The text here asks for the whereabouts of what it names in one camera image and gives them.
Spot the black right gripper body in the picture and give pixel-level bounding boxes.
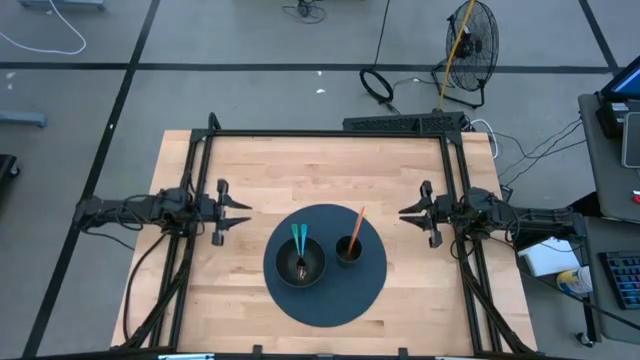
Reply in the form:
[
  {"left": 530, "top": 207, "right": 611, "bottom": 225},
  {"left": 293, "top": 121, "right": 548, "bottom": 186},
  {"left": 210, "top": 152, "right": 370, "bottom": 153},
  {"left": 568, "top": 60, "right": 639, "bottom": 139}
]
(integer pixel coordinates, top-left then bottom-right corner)
[{"left": 421, "top": 180, "right": 469, "bottom": 249}]

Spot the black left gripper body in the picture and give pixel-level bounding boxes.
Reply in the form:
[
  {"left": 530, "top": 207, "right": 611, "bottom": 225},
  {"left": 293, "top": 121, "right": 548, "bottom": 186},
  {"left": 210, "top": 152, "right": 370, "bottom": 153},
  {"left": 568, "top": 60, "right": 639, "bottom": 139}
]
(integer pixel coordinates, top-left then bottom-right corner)
[{"left": 197, "top": 178, "right": 231, "bottom": 247}]

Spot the orange straw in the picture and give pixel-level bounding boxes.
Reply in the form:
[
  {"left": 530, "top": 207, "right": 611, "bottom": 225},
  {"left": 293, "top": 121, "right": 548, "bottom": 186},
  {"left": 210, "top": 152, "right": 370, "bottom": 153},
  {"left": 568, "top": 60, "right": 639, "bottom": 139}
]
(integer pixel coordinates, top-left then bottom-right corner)
[{"left": 347, "top": 205, "right": 367, "bottom": 256}]

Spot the spoon with teal handle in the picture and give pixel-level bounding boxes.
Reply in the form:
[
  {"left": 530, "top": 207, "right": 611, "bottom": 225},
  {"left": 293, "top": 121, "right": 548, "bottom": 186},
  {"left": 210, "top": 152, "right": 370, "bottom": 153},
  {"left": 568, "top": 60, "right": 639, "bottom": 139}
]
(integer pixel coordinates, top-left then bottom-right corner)
[{"left": 290, "top": 223, "right": 307, "bottom": 280}]

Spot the black bowl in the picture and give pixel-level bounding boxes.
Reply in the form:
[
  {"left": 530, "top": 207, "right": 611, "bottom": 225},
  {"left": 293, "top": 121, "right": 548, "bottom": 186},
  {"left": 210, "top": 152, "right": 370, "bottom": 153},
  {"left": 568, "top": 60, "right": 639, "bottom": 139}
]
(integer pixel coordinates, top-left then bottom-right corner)
[{"left": 274, "top": 236, "right": 327, "bottom": 289}]

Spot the fork with teal handle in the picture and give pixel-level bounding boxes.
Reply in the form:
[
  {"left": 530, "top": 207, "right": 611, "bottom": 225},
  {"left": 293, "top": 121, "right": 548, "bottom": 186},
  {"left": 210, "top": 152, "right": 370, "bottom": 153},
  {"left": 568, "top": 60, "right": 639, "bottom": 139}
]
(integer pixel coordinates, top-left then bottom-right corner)
[{"left": 298, "top": 223, "right": 309, "bottom": 269}]

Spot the black cup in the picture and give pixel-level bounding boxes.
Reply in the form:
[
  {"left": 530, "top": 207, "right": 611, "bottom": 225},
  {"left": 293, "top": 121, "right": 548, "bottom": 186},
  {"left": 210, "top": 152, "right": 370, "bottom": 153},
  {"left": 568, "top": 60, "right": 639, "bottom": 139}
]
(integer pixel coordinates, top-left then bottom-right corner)
[{"left": 335, "top": 235, "right": 364, "bottom": 265}]

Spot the round dark woven placemat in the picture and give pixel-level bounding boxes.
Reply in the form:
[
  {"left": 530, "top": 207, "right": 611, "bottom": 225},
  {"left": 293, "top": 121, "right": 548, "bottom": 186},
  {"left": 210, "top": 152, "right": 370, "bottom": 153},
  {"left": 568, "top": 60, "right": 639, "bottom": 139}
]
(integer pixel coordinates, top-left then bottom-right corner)
[{"left": 263, "top": 203, "right": 389, "bottom": 329}]

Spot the white box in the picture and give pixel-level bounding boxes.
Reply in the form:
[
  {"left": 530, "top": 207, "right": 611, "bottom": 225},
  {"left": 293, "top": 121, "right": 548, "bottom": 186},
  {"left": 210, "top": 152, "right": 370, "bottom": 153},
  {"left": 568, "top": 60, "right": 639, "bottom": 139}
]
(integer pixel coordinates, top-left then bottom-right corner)
[{"left": 514, "top": 215, "right": 581, "bottom": 279}]

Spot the white wipes canister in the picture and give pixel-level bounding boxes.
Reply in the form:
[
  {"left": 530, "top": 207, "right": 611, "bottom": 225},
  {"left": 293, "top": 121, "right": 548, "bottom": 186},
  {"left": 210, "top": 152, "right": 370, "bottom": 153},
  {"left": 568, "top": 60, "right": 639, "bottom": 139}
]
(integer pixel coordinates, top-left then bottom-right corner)
[{"left": 556, "top": 266, "right": 594, "bottom": 296}]

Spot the grey desk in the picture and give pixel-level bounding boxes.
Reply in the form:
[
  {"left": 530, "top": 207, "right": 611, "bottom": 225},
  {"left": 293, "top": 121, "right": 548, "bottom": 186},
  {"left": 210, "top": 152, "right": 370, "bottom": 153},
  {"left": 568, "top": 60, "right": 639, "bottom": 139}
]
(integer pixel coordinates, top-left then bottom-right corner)
[
  {"left": 579, "top": 215, "right": 640, "bottom": 346},
  {"left": 578, "top": 92, "right": 640, "bottom": 224}
]

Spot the black floor fan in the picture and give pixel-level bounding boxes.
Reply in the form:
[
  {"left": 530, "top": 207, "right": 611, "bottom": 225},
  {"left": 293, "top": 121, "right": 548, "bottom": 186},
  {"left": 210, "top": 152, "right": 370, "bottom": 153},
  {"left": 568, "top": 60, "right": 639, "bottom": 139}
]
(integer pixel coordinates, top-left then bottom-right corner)
[{"left": 432, "top": 0, "right": 501, "bottom": 110}]

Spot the black keyboard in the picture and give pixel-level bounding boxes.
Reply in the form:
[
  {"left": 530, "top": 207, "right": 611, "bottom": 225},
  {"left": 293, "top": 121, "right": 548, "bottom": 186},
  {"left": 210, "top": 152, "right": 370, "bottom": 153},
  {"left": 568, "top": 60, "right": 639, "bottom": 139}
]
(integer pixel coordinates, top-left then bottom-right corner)
[{"left": 598, "top": 249, "right": 640, "bottom": 311}]

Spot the black desk device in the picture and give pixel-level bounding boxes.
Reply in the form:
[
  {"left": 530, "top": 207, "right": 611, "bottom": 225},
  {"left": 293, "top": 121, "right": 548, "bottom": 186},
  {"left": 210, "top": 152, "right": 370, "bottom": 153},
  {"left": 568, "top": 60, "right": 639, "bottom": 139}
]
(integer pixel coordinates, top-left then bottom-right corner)
[{"left": 595, "top": 99, "right": 631, "bottom": 140}]

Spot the grey tablet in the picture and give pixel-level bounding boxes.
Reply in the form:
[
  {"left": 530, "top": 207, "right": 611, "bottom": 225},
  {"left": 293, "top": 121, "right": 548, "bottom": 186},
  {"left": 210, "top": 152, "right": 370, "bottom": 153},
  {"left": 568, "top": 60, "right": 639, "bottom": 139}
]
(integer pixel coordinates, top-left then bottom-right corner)
[{"left": 621, "top": 112, "right": 640, "bottom": 169}]

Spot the grey floor foot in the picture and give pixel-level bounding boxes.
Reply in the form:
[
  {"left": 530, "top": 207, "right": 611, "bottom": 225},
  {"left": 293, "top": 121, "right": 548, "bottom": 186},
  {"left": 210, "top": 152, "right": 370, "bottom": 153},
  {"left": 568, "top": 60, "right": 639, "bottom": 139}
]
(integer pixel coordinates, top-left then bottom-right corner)
[{"left": 0, "top": 109, "right": 49, "bottom": 129}]

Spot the laptop with blue screen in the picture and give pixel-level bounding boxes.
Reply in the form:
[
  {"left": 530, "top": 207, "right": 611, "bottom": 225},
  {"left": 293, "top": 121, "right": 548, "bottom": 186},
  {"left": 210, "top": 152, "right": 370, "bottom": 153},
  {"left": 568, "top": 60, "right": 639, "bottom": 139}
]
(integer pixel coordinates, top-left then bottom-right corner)
[{"left": 599, "top": 67, "right": 640, "bottom": 101}]

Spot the white table cable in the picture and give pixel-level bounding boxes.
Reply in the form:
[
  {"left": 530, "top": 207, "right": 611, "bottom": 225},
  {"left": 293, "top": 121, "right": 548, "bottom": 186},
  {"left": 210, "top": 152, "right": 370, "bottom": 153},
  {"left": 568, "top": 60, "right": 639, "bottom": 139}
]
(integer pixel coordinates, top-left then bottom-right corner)
[{"left": 469, "top": 118, "right": 501, "bottom": 160}]

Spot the black aluminium table frame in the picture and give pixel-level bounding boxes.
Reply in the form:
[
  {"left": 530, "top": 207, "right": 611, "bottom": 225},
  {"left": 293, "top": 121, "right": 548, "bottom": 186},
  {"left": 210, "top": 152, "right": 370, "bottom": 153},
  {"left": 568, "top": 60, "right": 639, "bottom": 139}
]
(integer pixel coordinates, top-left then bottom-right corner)
[{"left": 122, "top": 112, "right": 539, "bottom": 359}]

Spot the coiled black cable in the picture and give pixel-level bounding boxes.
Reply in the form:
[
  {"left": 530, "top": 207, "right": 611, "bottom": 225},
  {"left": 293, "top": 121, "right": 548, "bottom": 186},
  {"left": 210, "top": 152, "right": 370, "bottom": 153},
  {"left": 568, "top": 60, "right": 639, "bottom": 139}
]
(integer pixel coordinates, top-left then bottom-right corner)
[{"left": 359, "top": 0, "right": 401, "bottom": 115}]

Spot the yellow hanging cable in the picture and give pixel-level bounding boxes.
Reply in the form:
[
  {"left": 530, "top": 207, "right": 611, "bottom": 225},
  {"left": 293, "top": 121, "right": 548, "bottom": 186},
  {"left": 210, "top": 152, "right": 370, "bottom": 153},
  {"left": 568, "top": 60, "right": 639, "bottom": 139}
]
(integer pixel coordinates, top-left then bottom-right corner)
[{"left": 438, "top": 0, "right": 476, "bottom": 112}]

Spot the tangled black floor cable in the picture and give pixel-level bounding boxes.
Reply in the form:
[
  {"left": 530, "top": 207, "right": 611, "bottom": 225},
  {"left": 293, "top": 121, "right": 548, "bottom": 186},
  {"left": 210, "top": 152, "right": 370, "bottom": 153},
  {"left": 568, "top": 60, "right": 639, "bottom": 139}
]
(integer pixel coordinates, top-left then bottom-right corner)
[{"left": 282, "top": 0, "right": 329, "bottom": 25}]

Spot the white floor cable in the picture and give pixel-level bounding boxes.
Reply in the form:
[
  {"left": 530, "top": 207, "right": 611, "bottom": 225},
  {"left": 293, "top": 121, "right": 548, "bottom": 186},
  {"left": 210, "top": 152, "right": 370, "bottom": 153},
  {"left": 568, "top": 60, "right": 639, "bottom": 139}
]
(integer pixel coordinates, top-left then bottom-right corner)
[{"left": 0, "top": 0, "right": 88, "bottom": 56}]

